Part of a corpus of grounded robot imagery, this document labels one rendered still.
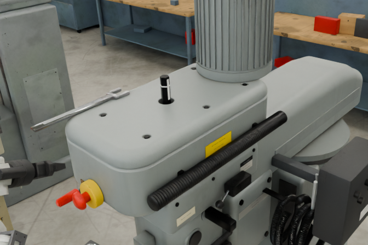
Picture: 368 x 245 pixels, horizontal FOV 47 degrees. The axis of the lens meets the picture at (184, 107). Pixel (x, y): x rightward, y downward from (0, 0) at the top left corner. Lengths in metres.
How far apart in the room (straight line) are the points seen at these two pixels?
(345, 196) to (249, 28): 0.44
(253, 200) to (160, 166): 0.45
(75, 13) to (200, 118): 7.48
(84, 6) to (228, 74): 7.43
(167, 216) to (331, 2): 4.69
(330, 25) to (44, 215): 3.40
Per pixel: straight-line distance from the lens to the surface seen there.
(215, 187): 1.03
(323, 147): 1.44
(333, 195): 1.06
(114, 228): 3.47
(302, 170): 1.19
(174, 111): 0.92
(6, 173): 1.38
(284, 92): 1.31
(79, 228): 3.54
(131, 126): 0.88
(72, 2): 8.27
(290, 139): 1.29
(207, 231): 1.13
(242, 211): 1.18
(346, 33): 4.87
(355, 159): 1.10
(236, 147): 0.95
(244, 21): 1.00
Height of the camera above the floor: 2.32
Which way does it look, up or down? 27 degrees down
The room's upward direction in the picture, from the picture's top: 3 degrees counter-clockwise
